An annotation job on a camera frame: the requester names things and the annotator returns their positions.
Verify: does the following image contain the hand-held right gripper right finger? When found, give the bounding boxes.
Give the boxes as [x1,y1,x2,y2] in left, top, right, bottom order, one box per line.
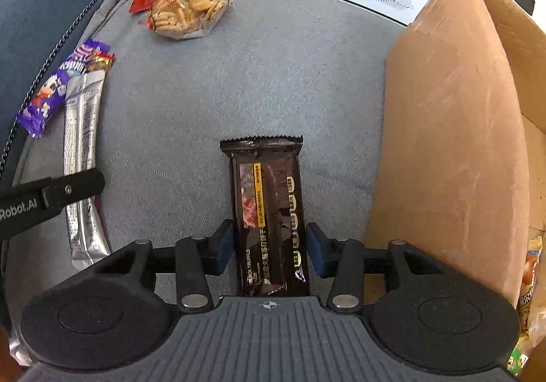
[306,221,459,314]

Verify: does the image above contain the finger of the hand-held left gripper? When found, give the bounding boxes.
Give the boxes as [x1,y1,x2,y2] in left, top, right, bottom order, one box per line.
[40,169,106,210]

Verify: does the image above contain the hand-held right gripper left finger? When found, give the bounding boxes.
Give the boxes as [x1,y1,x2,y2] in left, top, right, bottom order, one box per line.
[85,219,235,314]

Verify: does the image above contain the silver snack packet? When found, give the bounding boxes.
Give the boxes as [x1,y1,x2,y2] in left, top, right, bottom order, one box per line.
[63,70,112,272]

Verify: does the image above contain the dark brown snack bar packet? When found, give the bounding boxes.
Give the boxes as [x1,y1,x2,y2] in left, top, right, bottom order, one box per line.
[219,135,311,298]

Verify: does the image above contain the purple snack packet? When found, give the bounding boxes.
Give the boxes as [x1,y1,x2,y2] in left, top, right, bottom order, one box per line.
[16,38,112,139]

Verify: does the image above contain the cardboard box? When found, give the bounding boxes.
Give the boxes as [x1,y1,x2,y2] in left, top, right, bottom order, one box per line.
[362,0,546,382]

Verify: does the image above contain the clear cracker packet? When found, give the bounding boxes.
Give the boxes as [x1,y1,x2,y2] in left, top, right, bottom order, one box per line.
[146,0,236,41]

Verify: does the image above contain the small gold wrapped candy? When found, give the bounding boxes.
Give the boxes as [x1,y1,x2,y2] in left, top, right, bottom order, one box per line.
[86,51,117,74]

